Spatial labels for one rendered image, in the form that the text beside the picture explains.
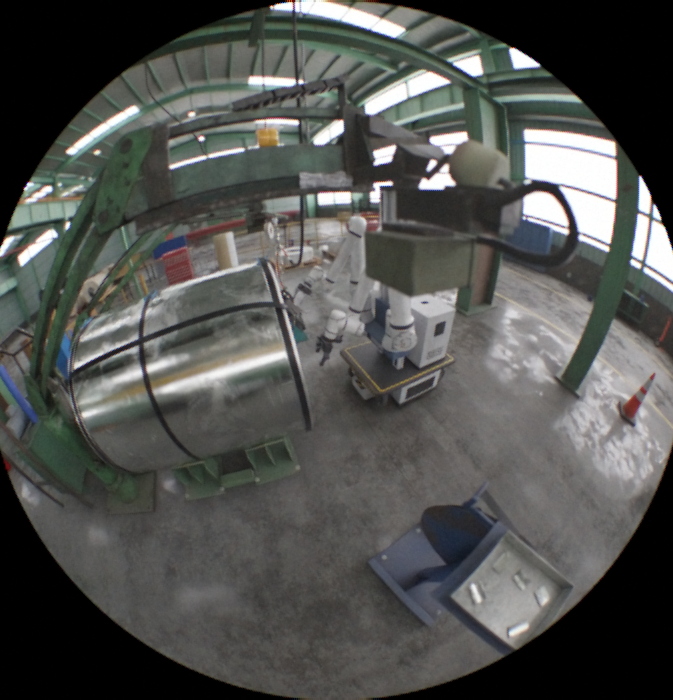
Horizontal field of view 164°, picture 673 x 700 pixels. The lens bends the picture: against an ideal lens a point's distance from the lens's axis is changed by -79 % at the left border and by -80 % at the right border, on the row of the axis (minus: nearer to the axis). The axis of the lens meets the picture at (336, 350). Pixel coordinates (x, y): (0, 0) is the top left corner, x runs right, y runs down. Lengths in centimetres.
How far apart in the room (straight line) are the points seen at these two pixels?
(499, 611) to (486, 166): 94
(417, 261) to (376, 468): 159
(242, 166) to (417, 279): 56
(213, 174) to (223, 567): 198
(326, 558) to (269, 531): 42
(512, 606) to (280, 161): 133
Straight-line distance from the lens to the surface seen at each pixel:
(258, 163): 74
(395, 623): 170
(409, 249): 43
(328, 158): 79
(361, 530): 167
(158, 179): 76
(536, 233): 1009
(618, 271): 315
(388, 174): 62
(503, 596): 75
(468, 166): 48
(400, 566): 166
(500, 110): 490
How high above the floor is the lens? 164
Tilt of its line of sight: 35 degrees down
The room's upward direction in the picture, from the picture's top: 4 degrees counter-clockwise
